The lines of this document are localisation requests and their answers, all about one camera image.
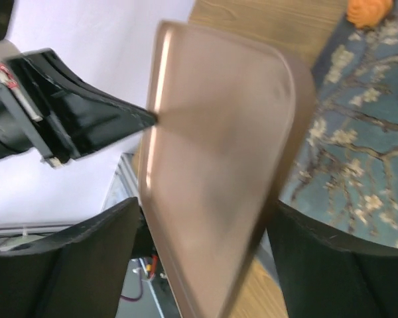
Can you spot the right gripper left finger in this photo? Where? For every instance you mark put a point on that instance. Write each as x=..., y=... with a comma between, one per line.
x=77, y=272

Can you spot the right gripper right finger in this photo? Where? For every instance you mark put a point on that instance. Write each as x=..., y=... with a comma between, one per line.
x=325, y=272

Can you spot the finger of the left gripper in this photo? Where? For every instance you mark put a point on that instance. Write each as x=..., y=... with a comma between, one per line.
x=90, y=118

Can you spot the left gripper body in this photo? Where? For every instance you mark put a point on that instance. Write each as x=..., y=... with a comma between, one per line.
x=23, y=123

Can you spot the brown tin lid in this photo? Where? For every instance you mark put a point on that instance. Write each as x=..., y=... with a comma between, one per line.
x=232, y=114

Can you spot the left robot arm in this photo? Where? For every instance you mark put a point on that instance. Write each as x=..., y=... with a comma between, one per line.
x=45, y=106

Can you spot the floral blue serving tray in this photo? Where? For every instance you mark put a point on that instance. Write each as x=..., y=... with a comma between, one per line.
x=346, y=174

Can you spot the orange fish cookie left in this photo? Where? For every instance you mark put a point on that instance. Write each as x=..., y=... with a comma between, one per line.
x=367, y=13

